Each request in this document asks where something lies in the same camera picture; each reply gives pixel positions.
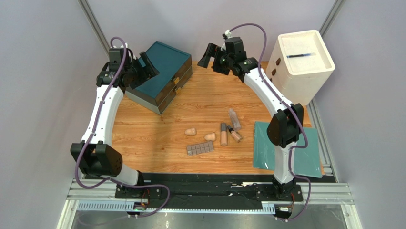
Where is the aluminium frame rail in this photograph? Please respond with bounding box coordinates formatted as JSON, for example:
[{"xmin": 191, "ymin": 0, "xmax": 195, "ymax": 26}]
[{"xmin": 58, "ymin": 174, "xmax": 361, "ymax": 229}]

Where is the white drawer cabinet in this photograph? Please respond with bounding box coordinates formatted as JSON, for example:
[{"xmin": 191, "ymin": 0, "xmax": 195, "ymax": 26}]
[{"xmin": 265, "ymin": 30, "xmax": 335, "ymax": 106}]

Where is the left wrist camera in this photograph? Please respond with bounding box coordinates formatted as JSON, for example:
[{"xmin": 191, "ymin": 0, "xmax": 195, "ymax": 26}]
[{"xmin": 109, "ymin": 48, "xmax": 127, "ymax": 64}]

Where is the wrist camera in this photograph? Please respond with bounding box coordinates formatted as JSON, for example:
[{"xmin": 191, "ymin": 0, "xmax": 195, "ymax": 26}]
[
  {"xmin": 109, "ymin": 48, "xmax": 127, "ymax": 64},
  {"xmin": 221, "ymin": 30, "xmax": 245, "ymax": 54}
]

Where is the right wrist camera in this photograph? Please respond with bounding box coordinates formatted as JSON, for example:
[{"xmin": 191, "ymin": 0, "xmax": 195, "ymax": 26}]
[{"xmin": 221, "ymin": 30, "xmax": 245, "ymax": 54}]

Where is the beige makeup sponge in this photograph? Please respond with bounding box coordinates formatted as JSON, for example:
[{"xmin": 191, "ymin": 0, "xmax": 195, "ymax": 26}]
[
  {"xmin": 184, "ymin": 127, "xmax": 197, "ymax": 136},
  {"xmin": 204, "ymin": 133, "xmax": 216, "ymax": 141}
]

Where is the small foundation bottle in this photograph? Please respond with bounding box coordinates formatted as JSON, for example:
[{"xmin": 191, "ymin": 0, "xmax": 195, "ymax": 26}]
[{"xmin": 227, "ymin": 125, "xmax": 243, "ymax": 143}]

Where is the clear foundation bottle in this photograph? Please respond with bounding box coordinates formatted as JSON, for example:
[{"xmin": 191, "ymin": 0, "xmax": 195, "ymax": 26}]
[{"xmin": 228, "ymin": 108, "xmax": 242, "ymax": 131}]

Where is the teal mat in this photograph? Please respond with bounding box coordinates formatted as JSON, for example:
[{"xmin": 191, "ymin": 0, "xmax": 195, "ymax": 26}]
[{"xmin": 253, "ymin": 122, "xmax": 322, "ymax": 178}]

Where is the eyeshadow palette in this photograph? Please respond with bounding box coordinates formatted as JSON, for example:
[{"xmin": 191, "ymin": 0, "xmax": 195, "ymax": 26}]
[{"xmin": 186, "ymin": 141, "xmax": 214, "ymax": 156}]

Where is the blue pen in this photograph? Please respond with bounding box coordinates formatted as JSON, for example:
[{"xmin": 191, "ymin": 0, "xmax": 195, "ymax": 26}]
[{"xmin": 286, "ymin": 52, "xmax": 316, "ymax": 58}]

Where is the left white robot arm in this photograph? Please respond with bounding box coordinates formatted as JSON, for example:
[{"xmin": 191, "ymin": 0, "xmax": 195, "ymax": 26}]
[{"xmin": 70, "ymin": 48, "xmax": 159, "ymax": 186}]

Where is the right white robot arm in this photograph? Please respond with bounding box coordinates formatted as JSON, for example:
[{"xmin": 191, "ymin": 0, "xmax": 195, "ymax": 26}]
[{"xmin": 198, "ymin": 42, "xmax": 304, "ymax": 196}]

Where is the tall foundation tube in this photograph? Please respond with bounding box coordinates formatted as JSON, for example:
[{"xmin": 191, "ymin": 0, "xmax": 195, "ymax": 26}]
[{"xmin": 220, "ymin": 123, "xmax": 228, "ymax": 146}]

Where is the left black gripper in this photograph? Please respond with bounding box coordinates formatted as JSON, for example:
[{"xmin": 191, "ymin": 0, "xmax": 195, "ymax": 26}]
[{"xmin": 124, "ymin": 52, "xmax": 159, "ymax": 90}]

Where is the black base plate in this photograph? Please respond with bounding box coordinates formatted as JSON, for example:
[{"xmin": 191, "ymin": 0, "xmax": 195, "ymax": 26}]
[{"xmin": 113, "ymin": 173, "xmax": 307, "ymax": 211}]

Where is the teal drawer organizer box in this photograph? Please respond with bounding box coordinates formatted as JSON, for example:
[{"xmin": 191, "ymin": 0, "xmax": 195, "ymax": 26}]
[{"xmin": 125, "ymin": 41, "xmax": 193, "ymax": 115}]

